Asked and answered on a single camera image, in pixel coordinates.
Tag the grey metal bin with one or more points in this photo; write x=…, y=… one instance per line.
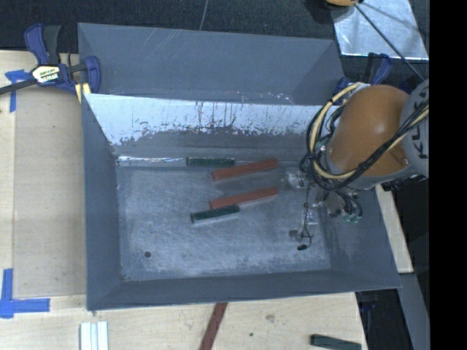
x=204, y=253

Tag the red-brown flat block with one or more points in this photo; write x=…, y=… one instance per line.
x=243, y=197
x=214, y=324
x=244, y=170

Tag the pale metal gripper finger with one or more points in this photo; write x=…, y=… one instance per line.
x=305, y=221
x=296, y=179

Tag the dark green flat block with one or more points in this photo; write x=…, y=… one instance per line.
x=333, y=342
x=215, y=214
x=211, y=162

